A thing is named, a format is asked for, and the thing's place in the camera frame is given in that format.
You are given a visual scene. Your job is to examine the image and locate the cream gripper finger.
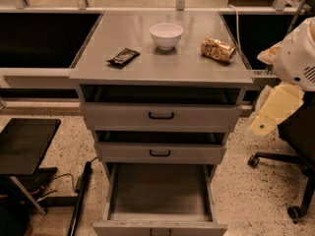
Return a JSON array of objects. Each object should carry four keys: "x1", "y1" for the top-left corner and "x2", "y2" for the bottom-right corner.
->
[
  {"x1": 249, "y1": 115, "x2": 277, "y2": 137},
  {"x1": 257, "y1": 42, "x2": 282, "y2": 65}
]

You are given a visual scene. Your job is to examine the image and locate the grey bottom drawer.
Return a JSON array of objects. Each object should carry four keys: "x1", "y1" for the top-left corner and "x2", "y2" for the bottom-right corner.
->
[{"x1": 94, "y1": 163, "x2": 227, "y2": 236}]

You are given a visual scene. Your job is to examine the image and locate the grey drawer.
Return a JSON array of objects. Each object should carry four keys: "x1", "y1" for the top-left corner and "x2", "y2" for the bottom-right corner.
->
[
  {"x1": 94, "y1": 163, "x2": 227, "y2": 236},
  {"x1": 94, "y1": 131, "x2": 226, "y2": 164},
  {"x1": 80, "y1": 85, "x2": 240, "y2": 132}
]

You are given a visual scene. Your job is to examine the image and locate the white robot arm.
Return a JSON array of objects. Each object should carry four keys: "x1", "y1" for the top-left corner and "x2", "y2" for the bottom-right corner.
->
[{"x1": 248, "y1": 17, "x2": 315, "y2": 137}]

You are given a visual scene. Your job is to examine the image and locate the grey metal drawer cabinet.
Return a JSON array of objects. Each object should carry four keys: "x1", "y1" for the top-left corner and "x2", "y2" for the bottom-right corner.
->
[{"x1": 70, "y1": 10, "x2": 253, "y2": 171}]

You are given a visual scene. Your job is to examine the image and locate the grey top drawer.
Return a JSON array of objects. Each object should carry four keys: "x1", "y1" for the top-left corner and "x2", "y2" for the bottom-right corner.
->
[{"x1": 80, "y1": 85, "x2": 240, "y2": 132}]

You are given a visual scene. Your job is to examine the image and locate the grey middle drawer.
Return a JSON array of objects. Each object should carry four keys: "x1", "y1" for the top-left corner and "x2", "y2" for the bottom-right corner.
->
[{"x1": 94, "y1": 131, "x2": 226, "y2": 164}]

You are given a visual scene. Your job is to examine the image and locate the black office chair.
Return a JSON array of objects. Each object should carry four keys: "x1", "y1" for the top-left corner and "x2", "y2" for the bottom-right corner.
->
[{"x1": 247, "y1": 91, "x2": 315, "y2": 223}]

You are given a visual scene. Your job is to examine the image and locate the crushed gold soda can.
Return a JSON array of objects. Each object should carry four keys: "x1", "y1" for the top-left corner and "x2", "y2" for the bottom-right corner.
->
[{"x1": 201, "y1": 36, "x2": 236, "y2": 63}]

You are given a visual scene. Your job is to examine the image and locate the metal diagonal rod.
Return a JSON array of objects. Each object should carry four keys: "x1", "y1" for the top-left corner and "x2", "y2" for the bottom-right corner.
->
[{"x1": 286, "y1": 0, "x2": 315, "y2": 34}]

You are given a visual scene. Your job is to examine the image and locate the white ceramic bowl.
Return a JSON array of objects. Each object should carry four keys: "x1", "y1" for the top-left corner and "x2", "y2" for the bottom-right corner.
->
[{"x1": 150, "y1": 23, "x2": 183, "y2": 50}]

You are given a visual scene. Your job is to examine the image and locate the dark chocolate bar wrapper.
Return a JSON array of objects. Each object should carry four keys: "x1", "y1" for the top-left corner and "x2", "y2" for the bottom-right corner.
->
[{"x1": 108, "y1": 48, "x2": 140, "y2": 67}]

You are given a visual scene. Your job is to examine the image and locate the black pole on floor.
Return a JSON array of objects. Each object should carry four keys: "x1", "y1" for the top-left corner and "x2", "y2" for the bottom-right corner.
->
[{"x1": 67, "y1": 161, "x2": 92, "y2": 236}]

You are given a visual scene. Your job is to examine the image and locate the black side table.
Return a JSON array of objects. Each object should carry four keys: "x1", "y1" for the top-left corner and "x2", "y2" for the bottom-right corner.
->
[{"x1": 0, "y1": 118, "x2": 61, "y2": 215}]

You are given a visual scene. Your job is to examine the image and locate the white cable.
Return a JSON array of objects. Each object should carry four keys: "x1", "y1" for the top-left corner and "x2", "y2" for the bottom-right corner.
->
[{"x1": 227, "y1": 4, "x2": 244, "y2": 59}]

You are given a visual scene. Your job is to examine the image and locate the floor cables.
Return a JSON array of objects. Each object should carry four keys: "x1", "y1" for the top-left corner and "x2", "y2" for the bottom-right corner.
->
[{"x1": 35, "y1": 155, "x2": 98, "y2": 205}]

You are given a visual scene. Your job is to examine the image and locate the grey aluminium frame rail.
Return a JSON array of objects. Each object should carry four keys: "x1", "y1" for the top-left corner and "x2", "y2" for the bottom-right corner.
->
[{"x1": 0, "y1": 68, "x2": 75, "y2": 89}]

